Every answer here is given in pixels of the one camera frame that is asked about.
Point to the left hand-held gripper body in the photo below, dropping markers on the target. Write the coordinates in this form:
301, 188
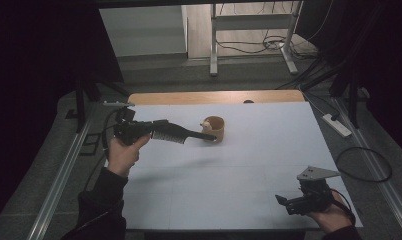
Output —
129, 130

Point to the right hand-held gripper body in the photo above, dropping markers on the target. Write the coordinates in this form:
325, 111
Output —
314, 196

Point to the wooden cup with duck figure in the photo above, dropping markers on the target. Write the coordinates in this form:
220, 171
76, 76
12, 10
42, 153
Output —
219, 128

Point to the person's left hand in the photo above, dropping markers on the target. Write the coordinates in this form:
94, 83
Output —
122, 156

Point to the person's right hand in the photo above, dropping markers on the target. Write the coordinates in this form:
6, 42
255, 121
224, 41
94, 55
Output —
335, 218

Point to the black tripod stand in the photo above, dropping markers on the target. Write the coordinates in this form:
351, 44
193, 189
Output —
79, 106
354, 100

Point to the white table mat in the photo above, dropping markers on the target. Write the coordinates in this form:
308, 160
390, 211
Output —
222, 186

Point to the white power strip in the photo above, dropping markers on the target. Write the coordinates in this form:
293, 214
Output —
337, 126

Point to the black plug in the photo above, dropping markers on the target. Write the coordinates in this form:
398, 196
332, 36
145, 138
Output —
335, 116

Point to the black curtain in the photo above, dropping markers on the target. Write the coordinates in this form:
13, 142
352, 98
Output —
29, 66
389, 66

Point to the white metal stand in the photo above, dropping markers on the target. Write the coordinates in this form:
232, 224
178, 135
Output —
252, 22

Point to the aluminium rail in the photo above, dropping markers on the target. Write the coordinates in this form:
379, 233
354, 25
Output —
57, 186
382, 186

